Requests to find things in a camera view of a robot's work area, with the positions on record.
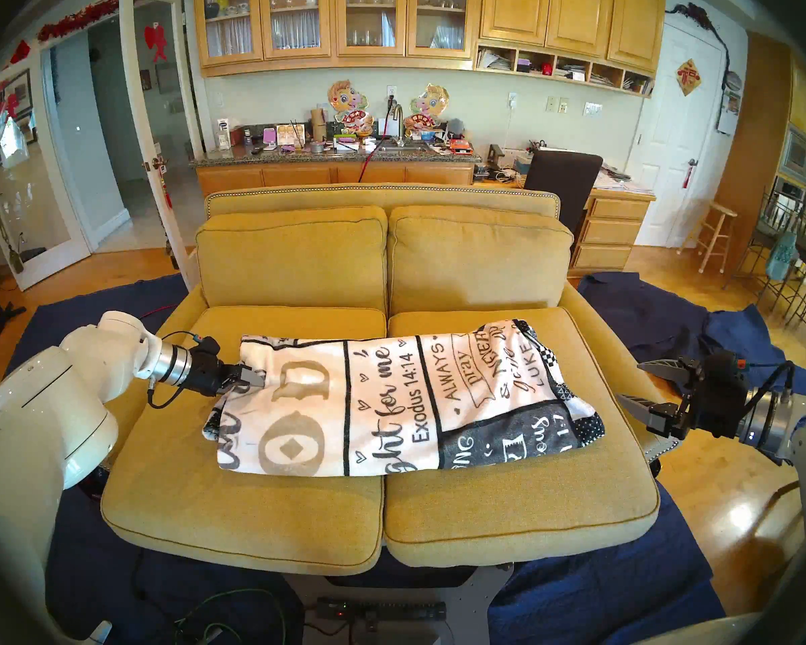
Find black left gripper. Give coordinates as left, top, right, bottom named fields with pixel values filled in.
left=188, top=337, right=267, bottom=398

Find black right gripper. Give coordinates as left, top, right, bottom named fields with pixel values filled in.
left=617, top=351, right=750, bottom=439

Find white black scripture blanket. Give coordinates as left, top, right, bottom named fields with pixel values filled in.
left=201, top=318, right=605, bottom=478

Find crumpled dark blue blanket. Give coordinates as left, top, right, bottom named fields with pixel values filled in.
left=578, top=272, right=806, bottom=466

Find yellow sofa seat cushion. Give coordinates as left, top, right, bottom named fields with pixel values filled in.
left=101, top=306, right=385, bottom=576
left=383, top=306, right=660, bottom=569

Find yellow sofa back cushion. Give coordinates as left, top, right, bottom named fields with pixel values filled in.
left=388, top=205, right=575, bottom=312
left=195, top=206, right=389, bottom=308

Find wooden desk with drawers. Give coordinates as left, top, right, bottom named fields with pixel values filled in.
left=474, top=168, right=657, bottom=278

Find teal bag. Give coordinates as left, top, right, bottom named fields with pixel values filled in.
left=766, top=230, right=798, bottom=282

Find black bag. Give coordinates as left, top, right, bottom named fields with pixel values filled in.
left=74, top=466, right=111, bottom=502

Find wooden stool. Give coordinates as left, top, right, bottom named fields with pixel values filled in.
left=677, top=202, right=738, bottom=275

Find granite kitchen counter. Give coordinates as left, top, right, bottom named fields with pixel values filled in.
left=188, top=140, right=483, bottom=196

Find yellow two-seat sofa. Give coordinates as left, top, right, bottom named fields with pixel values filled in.
left=77, top=183, right=686, bottom=577

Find black office chair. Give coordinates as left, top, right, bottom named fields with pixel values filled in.
left=524, top=148, right=604, bottom=234

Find white panelled door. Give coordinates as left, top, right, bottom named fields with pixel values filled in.
left=628, top=12, right=726, bottom=248

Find black standing fan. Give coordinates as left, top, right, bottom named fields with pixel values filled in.
left=0, top=234, right=28, bottom=337

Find tall wooden cabinet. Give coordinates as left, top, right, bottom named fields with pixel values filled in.
left=714, top=32, right=806, bottom=273

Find built-in steel oven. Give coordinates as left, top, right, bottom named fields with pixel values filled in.
left=778, top=126, right=806, bottom=184

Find black power strip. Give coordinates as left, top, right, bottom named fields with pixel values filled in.
left=316, top=598, right=447, bottom=623

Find white glass panel door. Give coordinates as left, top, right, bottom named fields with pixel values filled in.
left=120, top=0, right=204, bottom=292
left=0, top=42, right=93, bottom=292

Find red diamond door decoration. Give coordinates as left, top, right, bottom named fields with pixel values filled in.
left=675, top=58, right=703, bottom=97

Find dark garland over door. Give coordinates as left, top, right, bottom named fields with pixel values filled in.
left=665, top=2, right=731, bottom=70

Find red tinsel garland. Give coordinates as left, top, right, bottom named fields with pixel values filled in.
left=37, top=0, right=120, bottom=43

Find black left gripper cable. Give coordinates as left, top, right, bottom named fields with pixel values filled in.
left=146, top=330, right=206, bottom=411

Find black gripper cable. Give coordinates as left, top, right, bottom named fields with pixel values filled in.
left=146, top=330, right=206, bottom=411
left=739, top=359, right=797, bottom=416

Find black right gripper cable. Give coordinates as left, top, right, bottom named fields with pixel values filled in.
left=739, top=359, right=797, bottom=416

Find black metal wire rack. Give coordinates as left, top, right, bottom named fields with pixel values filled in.
left=725, top=187, right=801, bottom=295

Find green cable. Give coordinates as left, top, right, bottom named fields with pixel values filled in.
left=175, top=587, right=289, bottom=645

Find long-handled dustpan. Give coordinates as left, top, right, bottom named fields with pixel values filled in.
left=0, top=195, right=26, bottom=275

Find red counter cable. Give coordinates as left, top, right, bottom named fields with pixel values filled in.
left=356, top=99, right=397, bottom=183

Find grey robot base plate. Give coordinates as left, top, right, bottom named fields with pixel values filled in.
left=285, top=566, right=514, bottom=645

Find wall calendar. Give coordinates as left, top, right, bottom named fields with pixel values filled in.
left=717, top=71, right=744, bottom=136

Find cartoon child wall decoration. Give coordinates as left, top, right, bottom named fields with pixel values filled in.
left=327, top=79, right=375, bottom=137
left=404, top=84, right=450, bottom=136

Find wooden wall cabinets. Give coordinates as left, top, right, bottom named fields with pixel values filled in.
left=193, top=0, right=667, bottom=78

